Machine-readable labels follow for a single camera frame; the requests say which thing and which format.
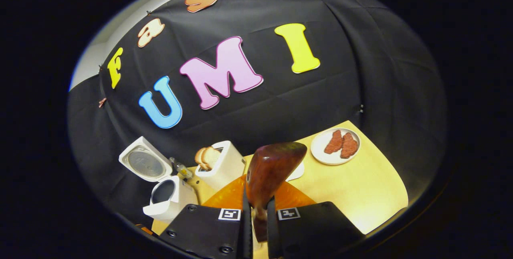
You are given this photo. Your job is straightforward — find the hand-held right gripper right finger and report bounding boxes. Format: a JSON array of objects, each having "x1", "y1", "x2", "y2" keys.
[{"x1": 267, "y1": 183, "x2": 365, "y2": 259}]

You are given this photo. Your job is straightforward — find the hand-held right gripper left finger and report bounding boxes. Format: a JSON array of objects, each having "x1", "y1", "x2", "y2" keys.
[{"x1": 158, "y1": 175, "x2": 254, "y2": 259}]

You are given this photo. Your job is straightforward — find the white rice cooker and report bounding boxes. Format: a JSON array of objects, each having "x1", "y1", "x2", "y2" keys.
[{"x1": 119, "y1": 136, "x2": 199, "y2": 223}]

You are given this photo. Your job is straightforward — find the brown wooden spoon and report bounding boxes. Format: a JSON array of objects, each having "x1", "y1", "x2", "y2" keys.
[{"x1": 245, "y1": 142, "x2": 308, "y2": 243}]

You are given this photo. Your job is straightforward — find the white divided bean dish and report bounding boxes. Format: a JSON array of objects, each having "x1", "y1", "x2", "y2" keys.
[{"x1": 285, "y1": 161, "x2": 305, "y2": 182}]

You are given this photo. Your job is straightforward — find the small glass bottle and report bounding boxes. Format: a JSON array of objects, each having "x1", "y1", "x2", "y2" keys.
[{"x1": 169, "y1": 157, "x2": 194, "y2": 180}]

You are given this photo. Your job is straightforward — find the white toaster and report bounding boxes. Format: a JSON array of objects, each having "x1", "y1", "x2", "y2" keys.
[{"x1": 195, "y1": 140, "x2": 246, "y2": 190}]

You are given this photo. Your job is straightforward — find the white round plate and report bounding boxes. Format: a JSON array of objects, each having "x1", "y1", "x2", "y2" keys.
[{"x1": 311, "y1": 127, "x2": 361, "y2": 166}]

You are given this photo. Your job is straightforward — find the red meat piece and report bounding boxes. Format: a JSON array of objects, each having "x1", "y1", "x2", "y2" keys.
[
  {"x1": 340, "y1": 132, "x2": 359, "y2": 159},
  {"x1": 324, "y1": 130, "x2": 343, "y2": 154}
]

